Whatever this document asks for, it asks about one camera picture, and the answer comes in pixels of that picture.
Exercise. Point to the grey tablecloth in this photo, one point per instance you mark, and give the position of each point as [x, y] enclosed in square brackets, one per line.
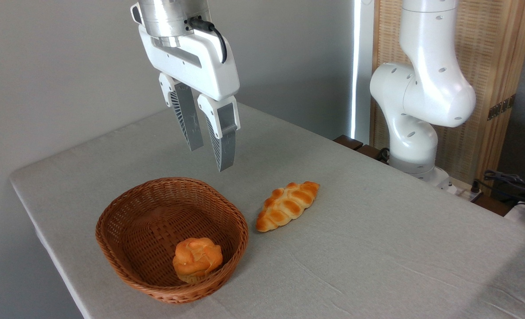
[355, 248]

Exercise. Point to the long braided bread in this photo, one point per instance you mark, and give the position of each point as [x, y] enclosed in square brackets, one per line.
[287, 206]

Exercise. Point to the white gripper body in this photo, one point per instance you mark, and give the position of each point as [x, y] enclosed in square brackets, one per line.
[200, 66]

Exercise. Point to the dark metal screen hinge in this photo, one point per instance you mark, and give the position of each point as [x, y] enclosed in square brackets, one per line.
[501, 107]

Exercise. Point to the brown woven wicker basket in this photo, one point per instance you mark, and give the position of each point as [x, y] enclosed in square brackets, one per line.
[138, 230]

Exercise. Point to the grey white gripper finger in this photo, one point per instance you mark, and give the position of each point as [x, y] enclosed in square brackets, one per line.
[187, 119]
[225, 133]

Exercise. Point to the dark wooden furniture edge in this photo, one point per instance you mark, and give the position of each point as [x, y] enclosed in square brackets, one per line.
[355, 144]

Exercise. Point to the round puff bread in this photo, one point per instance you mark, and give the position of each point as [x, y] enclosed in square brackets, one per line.
[197, 259]

